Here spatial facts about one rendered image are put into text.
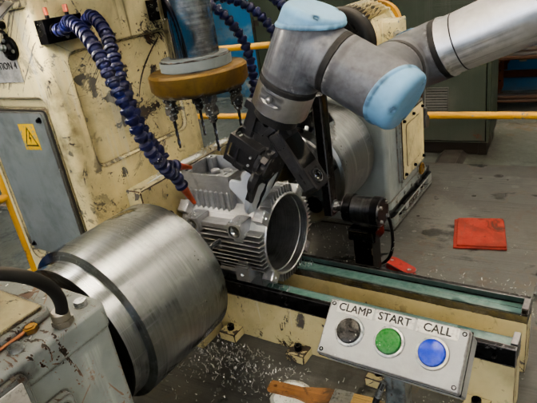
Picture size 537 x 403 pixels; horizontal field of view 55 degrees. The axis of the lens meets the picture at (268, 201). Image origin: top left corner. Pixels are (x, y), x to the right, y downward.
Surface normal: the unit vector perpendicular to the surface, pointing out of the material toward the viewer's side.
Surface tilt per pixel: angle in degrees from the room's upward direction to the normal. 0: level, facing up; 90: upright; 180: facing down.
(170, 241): 39
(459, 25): 60
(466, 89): 90
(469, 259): 0
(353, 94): 99
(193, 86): 90
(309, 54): 76
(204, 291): 80
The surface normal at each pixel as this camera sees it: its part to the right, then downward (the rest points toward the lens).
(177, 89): -0.27, 0.43
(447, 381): -0.46, -0.43
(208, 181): -0.53, 0.41
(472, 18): -0.68, -0.12
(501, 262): -0.14, -0.90
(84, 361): 0.83, 0.10
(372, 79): -0.36, 0.05
